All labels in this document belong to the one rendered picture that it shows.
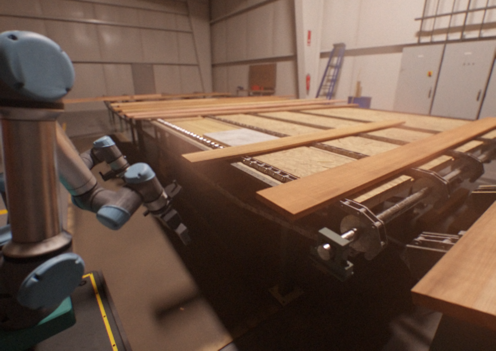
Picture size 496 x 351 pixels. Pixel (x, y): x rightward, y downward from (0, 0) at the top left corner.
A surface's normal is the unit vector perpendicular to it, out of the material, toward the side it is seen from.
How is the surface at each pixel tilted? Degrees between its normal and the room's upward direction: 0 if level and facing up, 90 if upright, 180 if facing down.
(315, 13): 90
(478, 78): 90
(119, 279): 0
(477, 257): 22
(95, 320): 0
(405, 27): 92
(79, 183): 99
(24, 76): 82
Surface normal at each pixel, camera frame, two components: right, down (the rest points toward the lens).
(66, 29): 0.57, 0.22
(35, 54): 0.90, 0.01
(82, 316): 0.00, -0.95
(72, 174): 0.65, 0.39
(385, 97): -0.81, 0.18
